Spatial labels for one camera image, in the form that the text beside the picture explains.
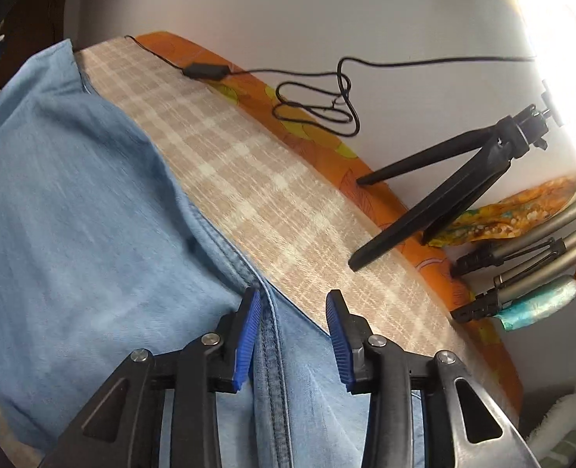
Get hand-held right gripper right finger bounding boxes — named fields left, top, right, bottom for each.
left=326, top=289, right=542, bottom=468

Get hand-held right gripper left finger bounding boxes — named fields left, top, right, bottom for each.
left=39, top=287, right=262, bottom=468

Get light blue denim pants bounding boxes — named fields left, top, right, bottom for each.
left=0, top=39, right=425, bottom=468

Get beige checked blanket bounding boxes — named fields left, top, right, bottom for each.
left=0, top=36, right=519, bottom=468

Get orange floral bedsheet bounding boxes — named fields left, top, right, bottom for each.
left=134, top=32, right=525, bottom=417

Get teal cloth wrap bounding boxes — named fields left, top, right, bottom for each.
left=497, top=275, right=576, bottom=332

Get black curved chair legs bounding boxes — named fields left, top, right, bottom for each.
left=347, top=80, right=569, bottom=271

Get yellow patterned cloth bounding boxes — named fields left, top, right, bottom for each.
left=424, top=175, right=576, bottom=247

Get dark wooden furniture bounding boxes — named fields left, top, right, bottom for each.
left=0, top=0, right=74, bottom=103

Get black cable with inline switch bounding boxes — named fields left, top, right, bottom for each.
left=125, top=34, right=537, bottom=138

